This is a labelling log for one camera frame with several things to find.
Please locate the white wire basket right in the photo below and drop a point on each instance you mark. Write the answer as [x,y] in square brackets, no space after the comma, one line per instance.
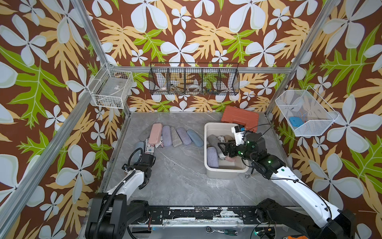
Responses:
[310,106]

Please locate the ratchet screwdriver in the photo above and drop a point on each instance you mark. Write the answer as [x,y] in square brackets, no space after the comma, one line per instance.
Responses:
[228,232]

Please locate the pink glasses case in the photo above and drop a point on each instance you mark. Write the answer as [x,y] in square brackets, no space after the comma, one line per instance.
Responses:
[155,134]
[230,159]

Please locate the white wire basket left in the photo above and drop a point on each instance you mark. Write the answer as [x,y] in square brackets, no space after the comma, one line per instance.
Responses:
[110,87]

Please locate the white wire basket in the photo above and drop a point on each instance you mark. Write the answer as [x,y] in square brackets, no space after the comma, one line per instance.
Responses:
[310,106]
[110,87]

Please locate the cream plastic storage box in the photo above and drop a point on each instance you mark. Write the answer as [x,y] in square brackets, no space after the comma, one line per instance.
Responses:
[225,169]

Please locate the blue object in basket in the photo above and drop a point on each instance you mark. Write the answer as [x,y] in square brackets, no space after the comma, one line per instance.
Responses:
[296,122]

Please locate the flag newspaper glasses case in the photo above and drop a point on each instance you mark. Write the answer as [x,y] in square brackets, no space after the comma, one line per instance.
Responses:
[150,148]

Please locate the lilac fabric glasses case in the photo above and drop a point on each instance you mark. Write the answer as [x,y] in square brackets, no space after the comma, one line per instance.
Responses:
[167,136]

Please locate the light blue fabric glasses case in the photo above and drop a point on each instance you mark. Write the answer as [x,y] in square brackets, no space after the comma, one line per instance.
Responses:
[196,139]

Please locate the purple fabric glasses case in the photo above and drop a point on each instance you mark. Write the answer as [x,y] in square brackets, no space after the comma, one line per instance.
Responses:
[183,135]

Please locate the beige fabric glasses case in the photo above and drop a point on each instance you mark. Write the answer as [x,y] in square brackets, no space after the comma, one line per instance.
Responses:
[228,138]

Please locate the world map print glasses case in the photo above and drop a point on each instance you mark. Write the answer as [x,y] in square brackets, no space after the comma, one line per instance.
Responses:
[221,138]

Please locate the grey fabric glasses case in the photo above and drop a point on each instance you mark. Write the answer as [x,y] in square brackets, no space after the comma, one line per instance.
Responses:
[214,141]

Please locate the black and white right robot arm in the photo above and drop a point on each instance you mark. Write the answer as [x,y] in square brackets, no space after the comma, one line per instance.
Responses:
[322,220]

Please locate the grey stone block case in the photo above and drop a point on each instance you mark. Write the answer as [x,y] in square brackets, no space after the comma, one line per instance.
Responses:
[176,140]

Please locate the lavender fabric glasses case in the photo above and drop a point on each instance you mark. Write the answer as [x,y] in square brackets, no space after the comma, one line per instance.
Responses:
[212,157]

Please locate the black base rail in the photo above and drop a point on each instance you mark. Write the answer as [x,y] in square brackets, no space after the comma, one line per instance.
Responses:
[242,215]

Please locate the black wire basket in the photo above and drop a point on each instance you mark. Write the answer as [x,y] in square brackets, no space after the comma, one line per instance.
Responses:
[183,78]

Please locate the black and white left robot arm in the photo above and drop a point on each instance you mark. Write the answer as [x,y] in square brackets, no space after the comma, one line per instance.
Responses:
[111,213]

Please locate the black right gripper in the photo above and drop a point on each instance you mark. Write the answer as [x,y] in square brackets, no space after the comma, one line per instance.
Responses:
[233,145]

